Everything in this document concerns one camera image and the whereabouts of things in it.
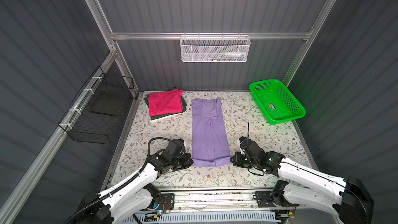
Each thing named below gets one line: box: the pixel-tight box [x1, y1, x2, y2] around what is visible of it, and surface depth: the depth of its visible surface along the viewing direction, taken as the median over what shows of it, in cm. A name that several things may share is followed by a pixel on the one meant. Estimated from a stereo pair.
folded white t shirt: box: [150, 110, 188, 123], surface depth 106 cm
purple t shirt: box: [191, 97, 233, 167], surface depth 99 cm
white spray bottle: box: [223, 51, 247, 56], surface depth 93 cm
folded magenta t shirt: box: [147, 88, 184, 117], surface depth 107 cm
